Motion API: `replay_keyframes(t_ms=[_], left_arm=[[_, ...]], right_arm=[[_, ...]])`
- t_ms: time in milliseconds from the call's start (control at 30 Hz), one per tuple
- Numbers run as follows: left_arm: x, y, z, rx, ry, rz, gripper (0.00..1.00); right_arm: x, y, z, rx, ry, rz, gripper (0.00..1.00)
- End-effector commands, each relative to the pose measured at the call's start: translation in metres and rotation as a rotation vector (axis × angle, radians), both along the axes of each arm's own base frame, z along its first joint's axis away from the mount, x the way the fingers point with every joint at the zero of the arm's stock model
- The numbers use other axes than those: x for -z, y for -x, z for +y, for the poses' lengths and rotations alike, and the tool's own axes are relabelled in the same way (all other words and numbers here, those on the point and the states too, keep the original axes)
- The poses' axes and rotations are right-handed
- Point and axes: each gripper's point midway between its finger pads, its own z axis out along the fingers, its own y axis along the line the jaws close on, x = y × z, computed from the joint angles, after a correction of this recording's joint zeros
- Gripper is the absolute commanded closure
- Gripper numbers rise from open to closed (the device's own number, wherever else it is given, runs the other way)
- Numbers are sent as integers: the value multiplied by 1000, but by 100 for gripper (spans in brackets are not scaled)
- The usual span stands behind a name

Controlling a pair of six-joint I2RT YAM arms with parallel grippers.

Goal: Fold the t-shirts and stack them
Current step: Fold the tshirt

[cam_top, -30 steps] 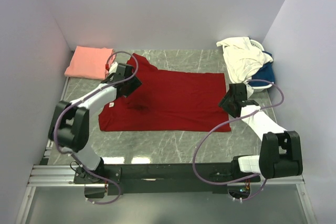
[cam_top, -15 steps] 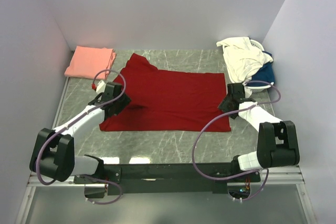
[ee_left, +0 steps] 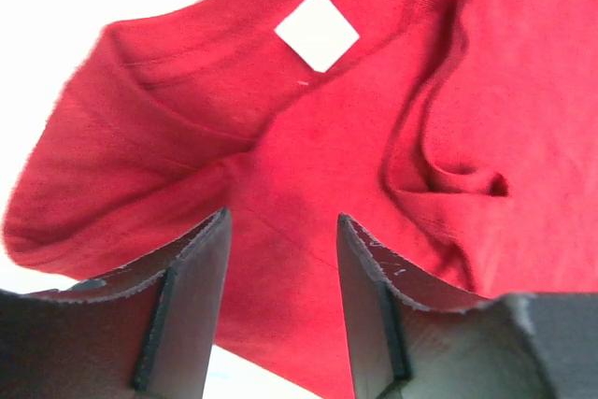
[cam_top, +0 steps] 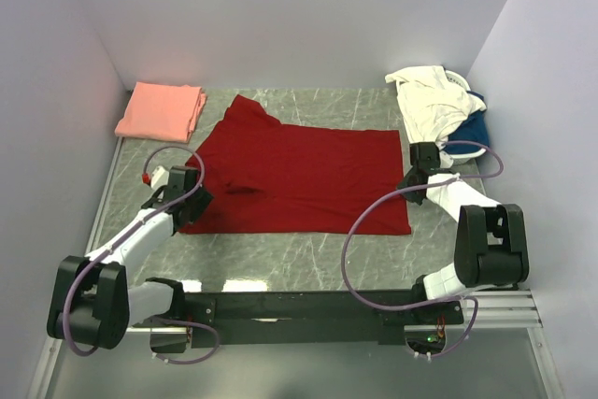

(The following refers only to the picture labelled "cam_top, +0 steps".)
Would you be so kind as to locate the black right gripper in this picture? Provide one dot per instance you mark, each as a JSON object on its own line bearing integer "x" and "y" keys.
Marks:
{"x": 412, "y": 197}

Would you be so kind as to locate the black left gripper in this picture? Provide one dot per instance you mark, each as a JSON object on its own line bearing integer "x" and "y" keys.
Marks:
{"x": 204, "y": 198}

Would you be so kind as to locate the blue t shirt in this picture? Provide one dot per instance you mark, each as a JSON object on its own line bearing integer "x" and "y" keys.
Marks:
{"x": 467, "y": 125}

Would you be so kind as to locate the red t shirt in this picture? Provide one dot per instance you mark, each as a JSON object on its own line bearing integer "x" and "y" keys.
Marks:
{"x": 266, "y": 176}

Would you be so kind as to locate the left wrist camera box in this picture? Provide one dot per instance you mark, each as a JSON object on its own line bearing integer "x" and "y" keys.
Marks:
{"x": 157, "y": 178}

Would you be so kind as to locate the folded pink t shirt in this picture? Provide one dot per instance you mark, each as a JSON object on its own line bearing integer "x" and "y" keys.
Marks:
{"x": 162, "y": 112}

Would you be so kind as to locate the white laundry basket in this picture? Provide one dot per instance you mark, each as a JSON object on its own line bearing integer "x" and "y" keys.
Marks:
{"x": 446, "y": 159}

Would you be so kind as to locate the white t shirt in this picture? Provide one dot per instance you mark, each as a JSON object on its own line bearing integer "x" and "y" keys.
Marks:
{"x": 432, "y": 106}

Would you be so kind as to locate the aluminium rail frame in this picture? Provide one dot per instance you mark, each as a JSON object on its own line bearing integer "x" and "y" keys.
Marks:
{"x": 299, "y": 246}

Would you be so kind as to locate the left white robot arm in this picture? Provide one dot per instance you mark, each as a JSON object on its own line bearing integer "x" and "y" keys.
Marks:
{"x": 92, "y": 302}

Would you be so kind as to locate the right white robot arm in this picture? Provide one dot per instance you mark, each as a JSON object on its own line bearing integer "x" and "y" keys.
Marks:
{"x": 491, "y": 244}

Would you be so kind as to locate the black base beam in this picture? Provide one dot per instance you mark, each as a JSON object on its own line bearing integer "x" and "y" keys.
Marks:
{"x": 245, "y": 318}

